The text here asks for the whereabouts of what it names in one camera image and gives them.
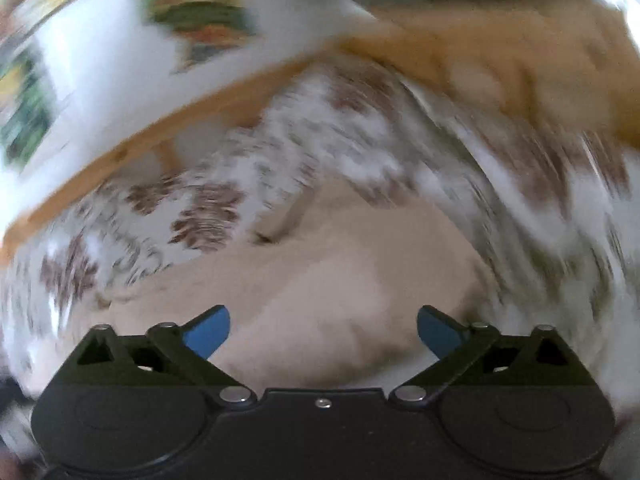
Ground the beige garment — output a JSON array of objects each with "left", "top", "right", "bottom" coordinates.
[{"left": 100, "top": 180, "right": 501, "bottom": 392}]

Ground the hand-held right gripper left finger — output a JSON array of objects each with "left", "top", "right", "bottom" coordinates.
[{"left": 64, "top": 304, "right": 258, "bottom": 406}]

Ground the patterned bed sheet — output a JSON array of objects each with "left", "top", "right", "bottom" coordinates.
[{"left": 0, "top": 55, "right": 640, "bottom": 480}]

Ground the colourful wall poster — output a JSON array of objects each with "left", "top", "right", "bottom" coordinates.
[
  {"left": 137, "top": 0, "right": 262, "bottom": 75},
  {"left": 0, "top": 35, "right": 62, "bottom": 171}
]

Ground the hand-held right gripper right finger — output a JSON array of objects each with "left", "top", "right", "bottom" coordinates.
[{"left": 388, "top": 304, "right": 584, "bottom": 405}]

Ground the wooden bed frame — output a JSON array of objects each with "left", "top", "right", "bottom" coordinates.
[{"left": 0, "top": 0, "right": 640, "bottom": 267}]

